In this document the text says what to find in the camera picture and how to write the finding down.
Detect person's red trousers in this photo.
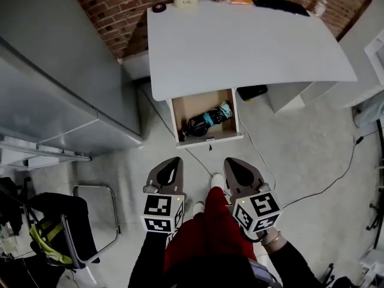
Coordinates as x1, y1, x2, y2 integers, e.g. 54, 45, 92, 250
163, 187, 258, 275

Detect wooden drawer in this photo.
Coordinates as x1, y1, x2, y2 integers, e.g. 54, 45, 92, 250
166, 88, 245, 150

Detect white metal shelf rack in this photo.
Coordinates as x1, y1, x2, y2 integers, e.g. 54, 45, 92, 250
0, 133, 92, 171

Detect black router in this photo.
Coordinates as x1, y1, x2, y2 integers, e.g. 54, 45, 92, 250
236, 84, 269, 103

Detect black floor cable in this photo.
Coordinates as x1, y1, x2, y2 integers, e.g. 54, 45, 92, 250
281, 127, 384, 210

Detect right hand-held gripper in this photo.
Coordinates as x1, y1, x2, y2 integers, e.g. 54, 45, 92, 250
223, 157, 284, 241

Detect white bookshelf cabinet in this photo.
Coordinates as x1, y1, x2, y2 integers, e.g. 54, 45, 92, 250
338, 0, 384, 108

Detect yellow-green backpack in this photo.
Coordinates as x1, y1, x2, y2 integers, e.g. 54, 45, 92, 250
29, 218, 74, 265

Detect white desk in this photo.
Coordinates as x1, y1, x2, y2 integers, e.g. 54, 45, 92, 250
146, 0, 359, 114

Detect black office chair base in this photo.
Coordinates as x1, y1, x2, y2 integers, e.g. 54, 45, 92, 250
320, 262, 361, 288

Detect person's left forearm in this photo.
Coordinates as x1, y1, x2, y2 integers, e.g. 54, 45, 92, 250
128, 232, 172, 288

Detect person's right white shoe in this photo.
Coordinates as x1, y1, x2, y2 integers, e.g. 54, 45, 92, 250
211, 173, 226, 189

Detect white floor cable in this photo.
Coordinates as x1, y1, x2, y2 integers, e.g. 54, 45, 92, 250
238, 118, 277, 192

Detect black keyboard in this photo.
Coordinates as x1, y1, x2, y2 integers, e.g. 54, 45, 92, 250
250, 0, 311, 18

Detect metal bracelet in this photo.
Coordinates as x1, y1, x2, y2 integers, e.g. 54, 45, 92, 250
260, 230, 283, 247

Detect person's right forearm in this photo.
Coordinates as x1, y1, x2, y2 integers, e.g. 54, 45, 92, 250
260, 229, 323, 288

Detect white plastic bottle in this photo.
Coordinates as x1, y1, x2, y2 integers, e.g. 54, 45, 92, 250
312, 0, 329, 18

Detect black hanging clothes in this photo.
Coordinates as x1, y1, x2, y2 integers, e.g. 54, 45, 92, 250
0, 175, 31, 237

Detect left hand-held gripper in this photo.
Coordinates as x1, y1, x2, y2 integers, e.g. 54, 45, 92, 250
140, 157, 188, 235

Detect person's black jacket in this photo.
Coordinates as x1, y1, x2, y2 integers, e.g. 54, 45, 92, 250
161, 253, 284, 288

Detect black chair with metal frame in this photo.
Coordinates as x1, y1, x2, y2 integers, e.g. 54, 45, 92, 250
23, 184, 121, 271

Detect grey refrigerator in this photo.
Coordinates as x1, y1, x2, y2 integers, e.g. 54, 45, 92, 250
0, 0, 145, 159

